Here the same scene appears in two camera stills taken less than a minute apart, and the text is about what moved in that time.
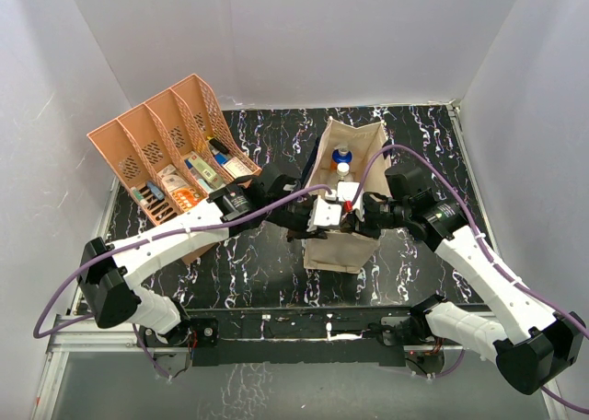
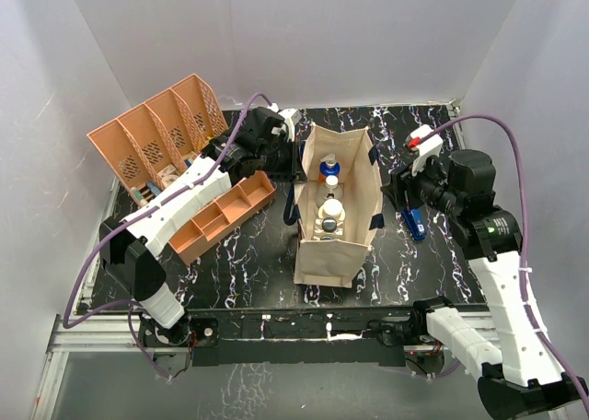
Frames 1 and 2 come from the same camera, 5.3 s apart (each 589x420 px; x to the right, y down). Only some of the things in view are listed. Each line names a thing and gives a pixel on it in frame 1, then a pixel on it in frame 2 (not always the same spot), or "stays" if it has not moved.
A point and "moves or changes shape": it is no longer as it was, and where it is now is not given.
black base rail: [294, 336] stays
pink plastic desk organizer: [174, 151] stays
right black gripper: [352, 222] → [410, 181]
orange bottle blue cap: [340, 155] → [329, 167]
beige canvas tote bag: [348, 156] moves or changes shape
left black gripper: [302, 232] → [294, 170]
